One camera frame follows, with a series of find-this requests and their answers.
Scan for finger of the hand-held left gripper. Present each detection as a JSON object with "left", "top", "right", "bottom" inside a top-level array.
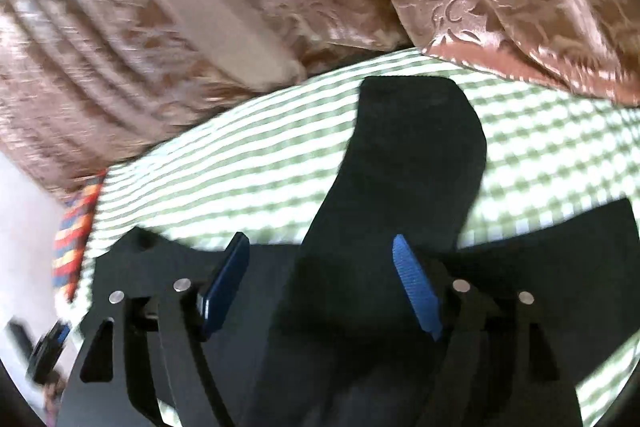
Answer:
[{"left": 48, "top": 321, "right": 72, "bottom": 349}]

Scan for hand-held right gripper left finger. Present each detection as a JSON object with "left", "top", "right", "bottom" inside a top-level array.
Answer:
[{"left": 56, "top": 231, "right": 251, "bottom": 427}]

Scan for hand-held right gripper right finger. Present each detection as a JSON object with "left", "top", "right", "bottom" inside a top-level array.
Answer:
[{"left": 391, "top": 233, "right": 585, "bottom": 427}]

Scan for black pants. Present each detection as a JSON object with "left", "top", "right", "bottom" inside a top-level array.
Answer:
[{"left": 95, "top": 76, "right": 640, "bottom": 427}]

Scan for colourful striped cloth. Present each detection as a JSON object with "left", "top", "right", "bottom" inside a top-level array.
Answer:
[{"left": 50, "top": 171, "right": 109, "bottom": 304}]

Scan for green checked bed sheet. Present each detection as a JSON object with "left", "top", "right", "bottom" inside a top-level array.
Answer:
[{"left": 65, "top": 47, "right": 640, "bottom": 427}]

